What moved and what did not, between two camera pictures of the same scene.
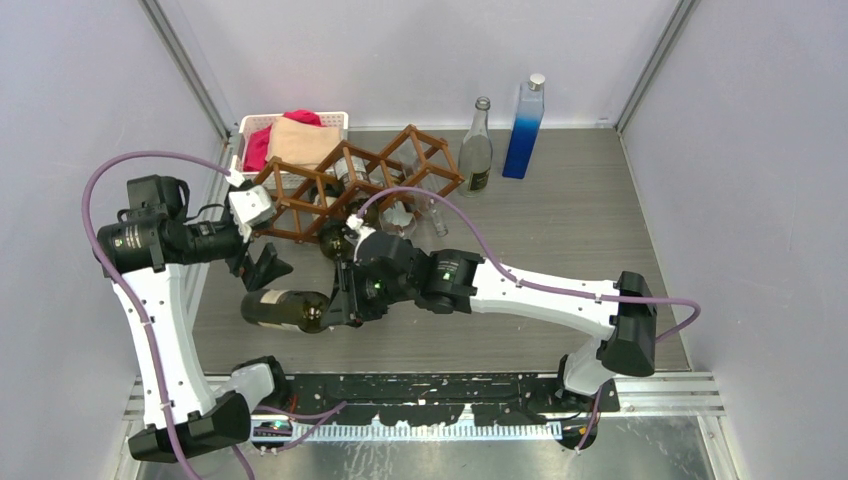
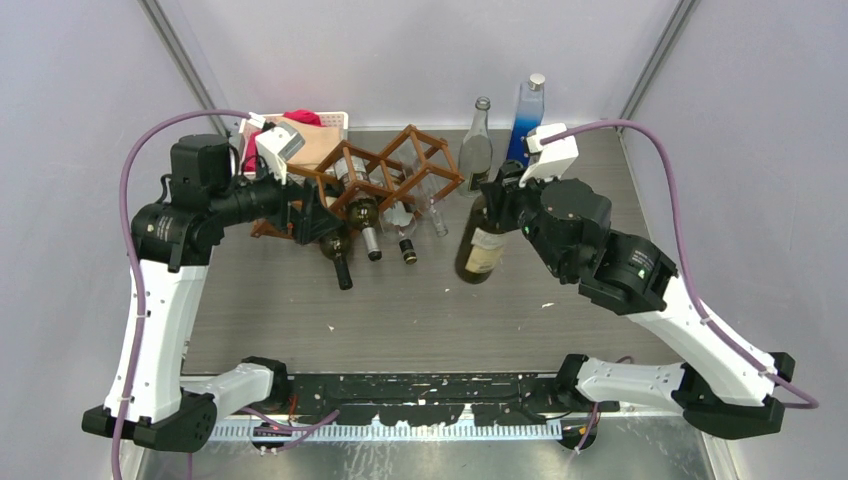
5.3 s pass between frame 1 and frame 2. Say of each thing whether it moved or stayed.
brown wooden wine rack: stayed
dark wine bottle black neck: stayed
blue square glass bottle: stayed
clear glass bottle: stayed
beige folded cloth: stayed
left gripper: moved
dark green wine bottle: moved
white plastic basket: stayed
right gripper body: moved
